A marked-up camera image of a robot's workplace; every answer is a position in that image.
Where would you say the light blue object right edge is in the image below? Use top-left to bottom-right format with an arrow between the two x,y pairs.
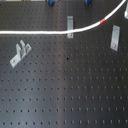
124,8 -> 128,19

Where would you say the white braided cable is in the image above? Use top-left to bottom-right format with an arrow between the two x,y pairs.
0,0 -> 128,36

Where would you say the red tape marker on cable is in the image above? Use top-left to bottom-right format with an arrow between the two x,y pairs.
99,18 -> 107,24

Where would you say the blue clamp top left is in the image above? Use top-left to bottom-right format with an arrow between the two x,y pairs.
48,0 -> 54,6

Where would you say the blue clamp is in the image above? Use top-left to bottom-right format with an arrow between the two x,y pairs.
85,0 -> 91,5
48,0 -> 54,6

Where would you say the blue clamp top right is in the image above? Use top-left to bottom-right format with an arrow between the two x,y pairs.
85,0 -> 91,5

